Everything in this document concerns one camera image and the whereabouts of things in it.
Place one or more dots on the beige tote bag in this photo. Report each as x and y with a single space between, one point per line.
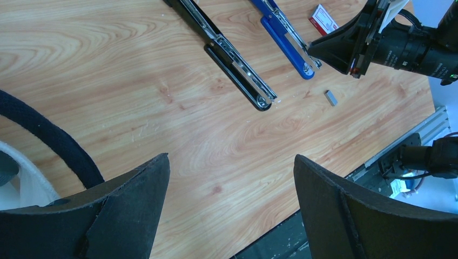
22 183

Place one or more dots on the black stapler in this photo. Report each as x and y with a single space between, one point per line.
225 55

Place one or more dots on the white red staple box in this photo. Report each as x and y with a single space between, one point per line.
322 21

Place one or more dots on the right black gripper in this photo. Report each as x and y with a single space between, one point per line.
351 48

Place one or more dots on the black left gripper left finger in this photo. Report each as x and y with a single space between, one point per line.
115 219

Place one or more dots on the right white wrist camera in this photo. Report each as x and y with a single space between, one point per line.
390 9

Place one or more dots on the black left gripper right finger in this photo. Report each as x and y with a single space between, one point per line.
343 219

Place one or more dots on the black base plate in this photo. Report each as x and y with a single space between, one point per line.
286 240

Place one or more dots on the blue stapler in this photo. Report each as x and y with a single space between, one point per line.
287 38

